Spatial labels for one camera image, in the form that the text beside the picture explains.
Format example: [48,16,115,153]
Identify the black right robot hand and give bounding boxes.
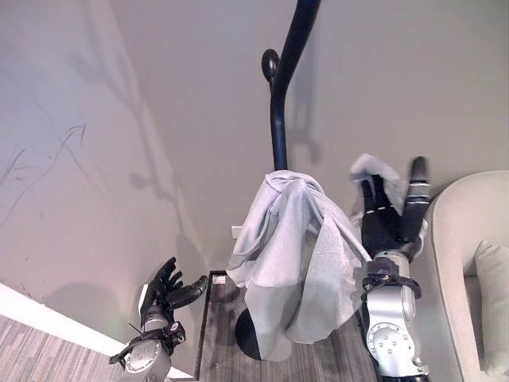
[356,156,432,262]

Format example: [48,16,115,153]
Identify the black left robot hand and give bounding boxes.
[137,256,209,322]

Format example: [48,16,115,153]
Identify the light grey garment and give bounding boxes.
[225,154,407,362]

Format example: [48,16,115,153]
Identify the beige sofa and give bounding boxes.
[415,170,509,382]

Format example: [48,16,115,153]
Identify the beige sofa cushion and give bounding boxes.
[474,240,509,375]

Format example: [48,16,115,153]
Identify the black clothes rack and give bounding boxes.
[234,0,322,361]

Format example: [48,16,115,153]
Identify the white baseboard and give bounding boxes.
[0,281,195,380]

